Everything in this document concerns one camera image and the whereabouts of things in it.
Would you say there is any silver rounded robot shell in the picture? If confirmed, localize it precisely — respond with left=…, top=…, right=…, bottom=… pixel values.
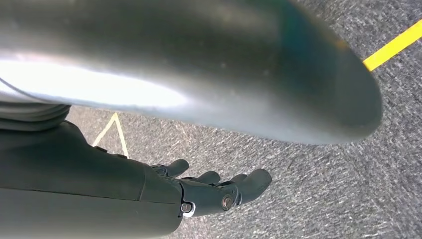
left=0, top=0, right=384, bottom=146

